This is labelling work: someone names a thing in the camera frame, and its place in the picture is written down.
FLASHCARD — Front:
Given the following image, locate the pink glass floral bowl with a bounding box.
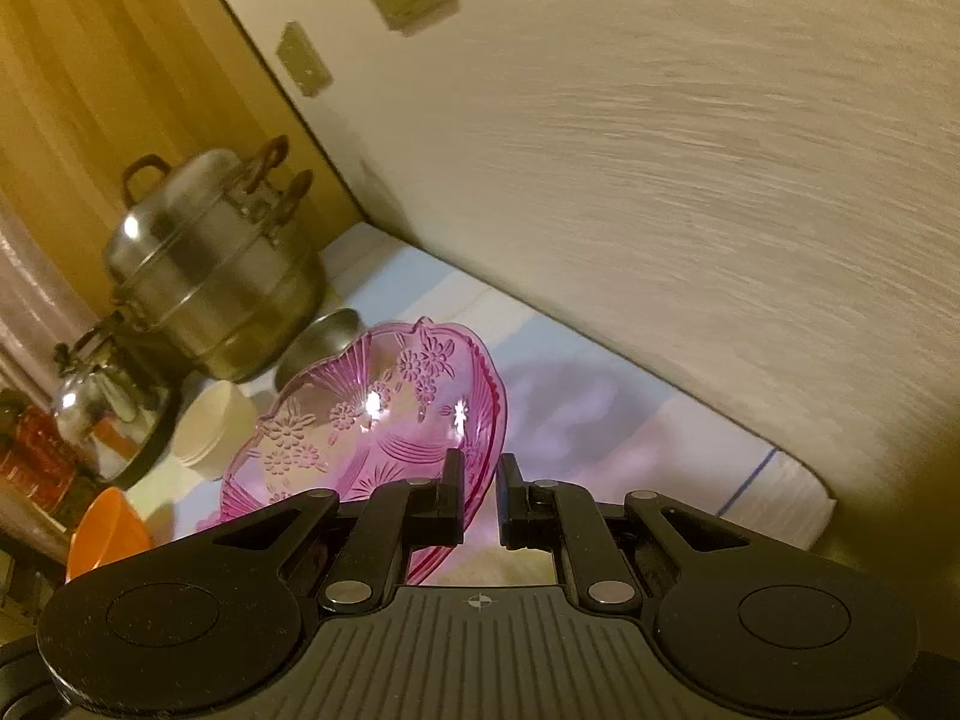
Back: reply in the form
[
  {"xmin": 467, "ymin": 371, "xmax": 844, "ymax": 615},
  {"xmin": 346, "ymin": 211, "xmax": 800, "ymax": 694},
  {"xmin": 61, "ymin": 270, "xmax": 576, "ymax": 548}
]
[{"xmin": 196, "ymin": 319, "xmax": 509, "ymax": 587}]

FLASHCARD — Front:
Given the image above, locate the stainless steel kettle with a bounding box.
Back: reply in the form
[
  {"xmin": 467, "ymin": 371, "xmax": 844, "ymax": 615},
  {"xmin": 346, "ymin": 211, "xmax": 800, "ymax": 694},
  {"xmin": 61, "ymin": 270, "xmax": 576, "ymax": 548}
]
[{"xmin": 51, "ymin": 313, "xmax": 181, "ymax": 485}]

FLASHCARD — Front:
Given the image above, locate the cooking oil bottle red label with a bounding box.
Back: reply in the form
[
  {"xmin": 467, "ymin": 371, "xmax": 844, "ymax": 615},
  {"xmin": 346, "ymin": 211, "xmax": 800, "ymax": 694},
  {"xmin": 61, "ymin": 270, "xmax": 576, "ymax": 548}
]
[{"xmin": 0, "ymin": 390, "xmax": 76, "ymax": 511}]

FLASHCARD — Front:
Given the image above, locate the orange plastic bowl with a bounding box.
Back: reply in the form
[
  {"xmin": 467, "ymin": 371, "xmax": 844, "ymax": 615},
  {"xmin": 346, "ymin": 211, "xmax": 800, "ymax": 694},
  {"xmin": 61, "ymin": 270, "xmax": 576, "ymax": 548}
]
[{"xmin": 66, "ymin": 486, "xmax": 153, "ymax": 584}]

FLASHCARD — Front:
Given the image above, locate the wooden panel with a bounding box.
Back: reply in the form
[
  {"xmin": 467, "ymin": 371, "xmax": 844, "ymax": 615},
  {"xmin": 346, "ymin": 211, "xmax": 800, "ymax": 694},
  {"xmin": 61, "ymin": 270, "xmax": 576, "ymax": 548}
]
[{"xmin": 0, "ymin": 0, "xmax": 361, "ymax": 361}]

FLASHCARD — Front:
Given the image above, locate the stainless steel bowl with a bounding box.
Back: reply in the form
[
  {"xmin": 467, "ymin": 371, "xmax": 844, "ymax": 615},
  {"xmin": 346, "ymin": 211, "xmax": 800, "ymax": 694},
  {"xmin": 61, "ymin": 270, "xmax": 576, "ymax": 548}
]
[{"xmin": 274, "ymin": 309, "xmax": 368, "ymax": 395}]

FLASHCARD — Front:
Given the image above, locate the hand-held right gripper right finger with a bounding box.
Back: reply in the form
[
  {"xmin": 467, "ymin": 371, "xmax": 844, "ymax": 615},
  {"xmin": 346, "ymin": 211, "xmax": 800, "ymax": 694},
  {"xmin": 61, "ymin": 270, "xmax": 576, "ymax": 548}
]
[{"xmin": 498, "ymin": 453, "xmax": 788, "ymax": 611}]

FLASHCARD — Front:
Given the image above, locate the checked tablecloth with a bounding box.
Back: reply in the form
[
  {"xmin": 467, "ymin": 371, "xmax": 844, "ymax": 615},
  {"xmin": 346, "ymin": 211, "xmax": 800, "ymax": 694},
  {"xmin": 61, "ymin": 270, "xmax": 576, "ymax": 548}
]
[{"xmin": 127, "ymin": 225, "xmax": 839, "ymax": 587}]

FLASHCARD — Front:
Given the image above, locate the beige wall switch plate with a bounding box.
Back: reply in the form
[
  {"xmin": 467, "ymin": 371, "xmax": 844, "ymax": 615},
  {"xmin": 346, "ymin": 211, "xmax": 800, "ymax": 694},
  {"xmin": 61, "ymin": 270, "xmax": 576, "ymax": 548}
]
[{"xmin": 276, "ymin": 21, "xmax": 333, "ymax": 97}]

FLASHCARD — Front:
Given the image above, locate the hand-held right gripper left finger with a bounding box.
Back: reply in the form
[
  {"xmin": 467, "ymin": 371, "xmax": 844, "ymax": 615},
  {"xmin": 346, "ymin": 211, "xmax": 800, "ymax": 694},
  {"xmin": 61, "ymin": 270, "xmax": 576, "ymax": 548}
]
[{"xmin": 161, "ymin": 448, "xmax": 464, "ymax": 614}]

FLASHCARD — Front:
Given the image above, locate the stainless steel steamer pot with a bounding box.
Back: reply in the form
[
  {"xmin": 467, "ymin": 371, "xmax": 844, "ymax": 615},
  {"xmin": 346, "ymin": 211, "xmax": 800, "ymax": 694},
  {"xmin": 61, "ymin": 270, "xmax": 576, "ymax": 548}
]
[{"xmin": 103, "ymin": 136, "xmax": 327, "ymax": 383}]

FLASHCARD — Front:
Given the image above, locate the translucent curtain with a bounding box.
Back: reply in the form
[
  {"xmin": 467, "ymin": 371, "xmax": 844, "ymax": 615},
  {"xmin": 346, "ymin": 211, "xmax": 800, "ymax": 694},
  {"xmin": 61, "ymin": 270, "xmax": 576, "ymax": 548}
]
[{"xmin": 0, "ymin": 187, "xmax": 98, "ymax": 406}]

